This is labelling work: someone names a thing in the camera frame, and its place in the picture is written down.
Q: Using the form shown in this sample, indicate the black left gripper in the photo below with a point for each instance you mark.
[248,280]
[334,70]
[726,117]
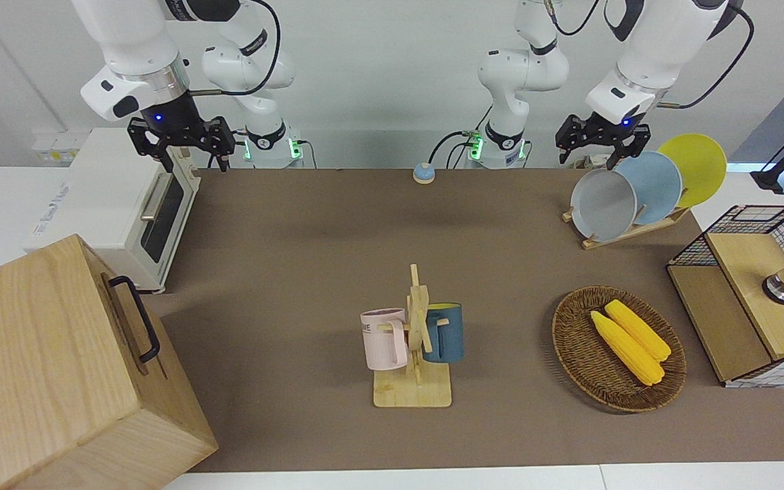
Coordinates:
[606,129]

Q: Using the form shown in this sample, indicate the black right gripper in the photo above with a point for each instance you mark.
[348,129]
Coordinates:
[177,119]

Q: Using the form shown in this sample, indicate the gray plate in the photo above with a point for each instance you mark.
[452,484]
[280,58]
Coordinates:
[599,207]

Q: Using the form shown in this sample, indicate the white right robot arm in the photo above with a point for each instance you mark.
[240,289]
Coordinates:
[126,41]

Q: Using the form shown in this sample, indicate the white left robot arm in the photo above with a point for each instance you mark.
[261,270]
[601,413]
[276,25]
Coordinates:
[657,47]

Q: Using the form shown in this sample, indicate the light blue plate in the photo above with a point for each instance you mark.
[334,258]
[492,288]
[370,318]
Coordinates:
[657,180]

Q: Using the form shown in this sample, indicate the wooden plate rack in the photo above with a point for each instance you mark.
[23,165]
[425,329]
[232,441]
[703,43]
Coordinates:
[627,233]

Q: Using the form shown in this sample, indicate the yellow plate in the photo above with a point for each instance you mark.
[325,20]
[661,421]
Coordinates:
[701,160]

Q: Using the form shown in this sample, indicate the wooden mug rack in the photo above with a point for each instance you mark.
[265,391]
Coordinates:
[412,391]

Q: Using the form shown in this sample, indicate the white toaster oven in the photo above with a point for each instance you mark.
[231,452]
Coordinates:
[103,197]

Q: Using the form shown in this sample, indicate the brown table mat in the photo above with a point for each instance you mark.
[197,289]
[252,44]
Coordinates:
[297,272]

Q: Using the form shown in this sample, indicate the blue dome bell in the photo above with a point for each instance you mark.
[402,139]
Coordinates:
[423,173]

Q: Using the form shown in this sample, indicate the wooden step shelf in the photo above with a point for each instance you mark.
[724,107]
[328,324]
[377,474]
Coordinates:
[739,272]

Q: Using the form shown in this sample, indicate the yellow corn cob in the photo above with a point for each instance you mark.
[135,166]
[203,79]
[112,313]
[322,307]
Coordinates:
[627,350]
[640,332]

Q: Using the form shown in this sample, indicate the brown wicker basket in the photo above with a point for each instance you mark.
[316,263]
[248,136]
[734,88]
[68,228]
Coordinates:
[586,361]

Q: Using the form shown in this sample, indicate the dark blue mug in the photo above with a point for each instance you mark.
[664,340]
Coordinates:
[448,333]

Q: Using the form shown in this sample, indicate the large wooden box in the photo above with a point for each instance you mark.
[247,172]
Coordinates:
[45,381]

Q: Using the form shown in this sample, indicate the pink mug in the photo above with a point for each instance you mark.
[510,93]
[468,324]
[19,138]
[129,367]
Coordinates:
[384,340]

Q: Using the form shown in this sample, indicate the white wall outlet box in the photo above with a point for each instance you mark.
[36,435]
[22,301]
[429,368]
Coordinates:
[58,146]

